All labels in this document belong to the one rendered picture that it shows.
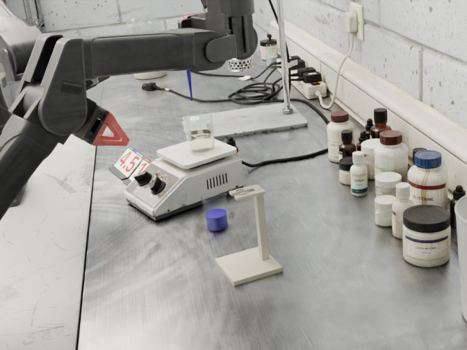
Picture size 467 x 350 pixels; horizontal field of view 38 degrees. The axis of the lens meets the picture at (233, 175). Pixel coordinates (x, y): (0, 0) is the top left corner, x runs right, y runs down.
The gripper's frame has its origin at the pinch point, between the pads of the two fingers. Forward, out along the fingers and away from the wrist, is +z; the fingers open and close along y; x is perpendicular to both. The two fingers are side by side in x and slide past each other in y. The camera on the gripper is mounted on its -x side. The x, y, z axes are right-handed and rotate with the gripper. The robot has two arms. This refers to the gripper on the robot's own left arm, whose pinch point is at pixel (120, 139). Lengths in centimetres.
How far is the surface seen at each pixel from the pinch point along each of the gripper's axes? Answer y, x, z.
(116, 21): 222, -55, 80
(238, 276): -39.0, 10.0, 7.5
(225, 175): -11.8, -3.2, 16.9
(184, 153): -5.3, -3.4, 10.6
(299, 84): 35, -38, 60
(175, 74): 90, -29, 53
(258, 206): -37.7, -0.6, 5.7
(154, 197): -9.5, 6.5, 6.8
